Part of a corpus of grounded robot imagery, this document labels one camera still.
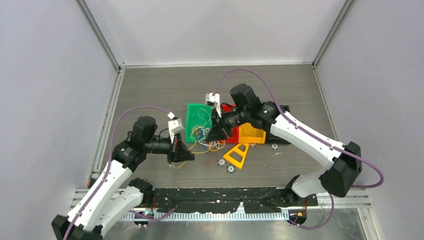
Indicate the poker chip near black bin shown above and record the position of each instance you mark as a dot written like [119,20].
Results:
[274,146]

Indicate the black plastic bin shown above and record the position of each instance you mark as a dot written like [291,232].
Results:
[273,139]

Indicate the yellow triangular plastic bracket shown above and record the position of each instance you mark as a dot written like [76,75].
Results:
[237,155]

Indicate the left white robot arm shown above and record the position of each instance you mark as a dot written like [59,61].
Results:
[98,211]

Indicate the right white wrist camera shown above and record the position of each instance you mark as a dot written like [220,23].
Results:
[213,99]

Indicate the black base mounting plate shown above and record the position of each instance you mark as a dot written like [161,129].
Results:
[222,200]

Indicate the poker chip bottom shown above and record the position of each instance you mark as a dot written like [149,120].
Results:
[230,169]

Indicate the green plastic bin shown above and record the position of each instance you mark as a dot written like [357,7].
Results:
[197,115]

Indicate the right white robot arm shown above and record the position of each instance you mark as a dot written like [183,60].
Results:
[340,167]

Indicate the slotted aluminium rail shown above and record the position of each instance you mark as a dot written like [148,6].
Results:
[236,216]

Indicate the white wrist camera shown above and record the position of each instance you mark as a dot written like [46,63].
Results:
[213,99]
[175,125]

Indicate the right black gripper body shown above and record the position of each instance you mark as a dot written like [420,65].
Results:
[236,118]

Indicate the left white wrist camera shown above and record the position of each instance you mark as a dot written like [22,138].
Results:
[175,125]

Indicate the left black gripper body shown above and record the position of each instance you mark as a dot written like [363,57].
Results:
[159,146]

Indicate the red plastic bin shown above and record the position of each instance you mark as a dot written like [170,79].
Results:
[234,139]

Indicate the yellow plastic bin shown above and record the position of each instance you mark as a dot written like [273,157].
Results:
[251,135]

